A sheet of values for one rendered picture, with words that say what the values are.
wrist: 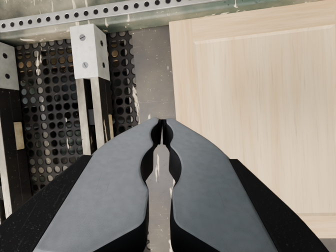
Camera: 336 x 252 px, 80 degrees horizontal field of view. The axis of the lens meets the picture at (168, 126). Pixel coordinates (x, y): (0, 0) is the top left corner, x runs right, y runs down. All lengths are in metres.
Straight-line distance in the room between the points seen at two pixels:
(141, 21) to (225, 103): 0.29
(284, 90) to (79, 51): 0.50
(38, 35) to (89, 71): 0.19
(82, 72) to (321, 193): 0.65
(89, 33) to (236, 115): 0.41
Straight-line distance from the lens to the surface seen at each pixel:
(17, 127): 0.72
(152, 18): 0.55
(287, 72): 0.58
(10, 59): 0.74
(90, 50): 0.55
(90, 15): 0.59
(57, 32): 0.64
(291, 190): 0.61
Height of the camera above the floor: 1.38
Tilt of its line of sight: 31 degrees down
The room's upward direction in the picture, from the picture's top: 180 degrees counter-clockwise
